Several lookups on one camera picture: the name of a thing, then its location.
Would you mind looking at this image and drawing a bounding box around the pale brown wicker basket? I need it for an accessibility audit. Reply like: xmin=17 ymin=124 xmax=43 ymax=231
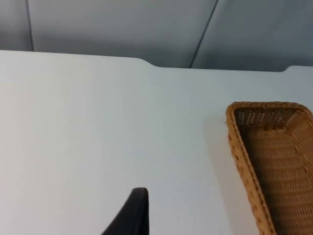
xmin=225 ymin=101 xmax=313 ymax=235

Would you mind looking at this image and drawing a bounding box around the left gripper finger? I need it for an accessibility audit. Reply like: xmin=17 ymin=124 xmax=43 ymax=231
xmin=100 ymin=187 xmax=150 ymax=235

